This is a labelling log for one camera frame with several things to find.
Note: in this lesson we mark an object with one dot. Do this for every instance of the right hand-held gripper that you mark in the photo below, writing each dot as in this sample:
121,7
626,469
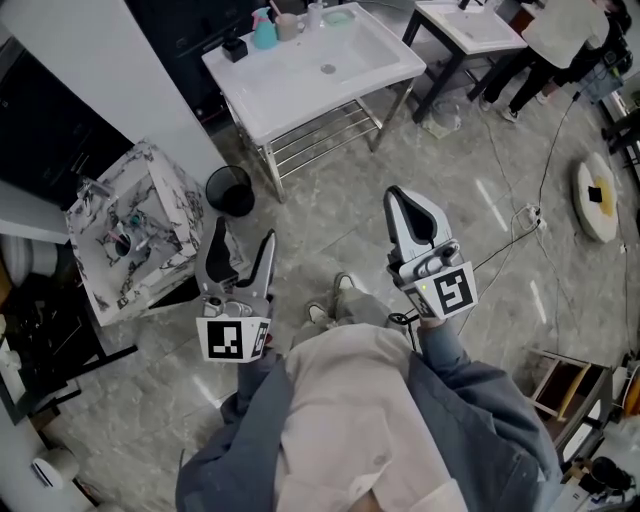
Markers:
450,292

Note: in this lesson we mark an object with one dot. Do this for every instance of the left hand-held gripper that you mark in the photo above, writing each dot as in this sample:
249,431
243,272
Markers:
227,340

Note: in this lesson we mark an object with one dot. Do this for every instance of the beige cup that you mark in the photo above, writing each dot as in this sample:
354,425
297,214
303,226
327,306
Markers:
288,27

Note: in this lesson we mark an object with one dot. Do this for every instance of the pink thin stick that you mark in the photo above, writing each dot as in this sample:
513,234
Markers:
276,9

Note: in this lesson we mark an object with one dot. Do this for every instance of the person's right forearm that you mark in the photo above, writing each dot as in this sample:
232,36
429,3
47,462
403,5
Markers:
442,350

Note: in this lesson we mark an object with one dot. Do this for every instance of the person's left forearm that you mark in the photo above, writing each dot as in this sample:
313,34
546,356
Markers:
255,380

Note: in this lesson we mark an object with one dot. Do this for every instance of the grey cup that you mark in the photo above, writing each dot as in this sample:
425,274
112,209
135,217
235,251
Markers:
125,246

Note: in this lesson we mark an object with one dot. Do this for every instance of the black mesh trash bin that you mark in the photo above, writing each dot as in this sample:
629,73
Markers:
230,192

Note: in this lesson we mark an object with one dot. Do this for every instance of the person's right shoe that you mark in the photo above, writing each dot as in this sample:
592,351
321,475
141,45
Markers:
344,281

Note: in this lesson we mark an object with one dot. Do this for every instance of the marble sink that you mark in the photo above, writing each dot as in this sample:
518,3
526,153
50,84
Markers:
170,200

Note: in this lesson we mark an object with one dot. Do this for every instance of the person's legs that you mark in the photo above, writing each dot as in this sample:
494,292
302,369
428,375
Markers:
360,307

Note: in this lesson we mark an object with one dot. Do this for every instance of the clear plastic bag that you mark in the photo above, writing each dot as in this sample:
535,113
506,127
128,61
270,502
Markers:
445,120

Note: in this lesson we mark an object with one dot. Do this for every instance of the white power strip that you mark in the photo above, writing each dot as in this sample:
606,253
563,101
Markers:
527,215

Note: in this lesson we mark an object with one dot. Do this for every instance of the metal sink stand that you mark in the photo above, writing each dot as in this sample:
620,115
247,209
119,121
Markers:
325,135

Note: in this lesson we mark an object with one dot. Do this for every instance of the chrome faucet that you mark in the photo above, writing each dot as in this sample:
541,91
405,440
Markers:
92,187

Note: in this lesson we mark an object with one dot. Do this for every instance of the person's torso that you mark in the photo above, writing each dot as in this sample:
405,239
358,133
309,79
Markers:
350,400

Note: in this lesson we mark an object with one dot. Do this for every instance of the black side table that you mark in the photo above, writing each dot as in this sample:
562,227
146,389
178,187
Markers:
45,330

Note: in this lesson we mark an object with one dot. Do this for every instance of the small white sink basin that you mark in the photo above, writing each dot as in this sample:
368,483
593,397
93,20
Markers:
480,30

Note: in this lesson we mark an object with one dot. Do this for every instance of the green soap on dish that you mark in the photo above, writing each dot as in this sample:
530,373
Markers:
354,15

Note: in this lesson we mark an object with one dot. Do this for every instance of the small black box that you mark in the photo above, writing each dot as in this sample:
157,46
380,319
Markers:
235,49

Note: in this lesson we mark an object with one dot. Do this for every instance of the green soap bar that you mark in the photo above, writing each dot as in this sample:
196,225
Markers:
337,18

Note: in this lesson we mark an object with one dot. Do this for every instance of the wooden rack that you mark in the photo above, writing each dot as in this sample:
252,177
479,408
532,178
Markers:
575,385

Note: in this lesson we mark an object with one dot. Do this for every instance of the black faucet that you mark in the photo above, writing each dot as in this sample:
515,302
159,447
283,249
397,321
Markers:
467,4

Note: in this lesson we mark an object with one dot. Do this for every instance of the black cabinet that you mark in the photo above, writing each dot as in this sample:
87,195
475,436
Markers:
165,50
40,130

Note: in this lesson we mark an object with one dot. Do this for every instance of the white faucet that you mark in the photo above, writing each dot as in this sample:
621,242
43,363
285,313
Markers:
315,14

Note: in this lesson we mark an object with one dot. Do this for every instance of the teal spray bottle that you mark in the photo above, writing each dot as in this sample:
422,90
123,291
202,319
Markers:
263,32

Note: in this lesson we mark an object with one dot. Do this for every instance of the white round appliance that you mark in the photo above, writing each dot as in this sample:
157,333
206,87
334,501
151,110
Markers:
50,470

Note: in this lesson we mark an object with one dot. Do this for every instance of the black sink frame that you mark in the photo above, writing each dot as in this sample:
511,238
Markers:
440,75

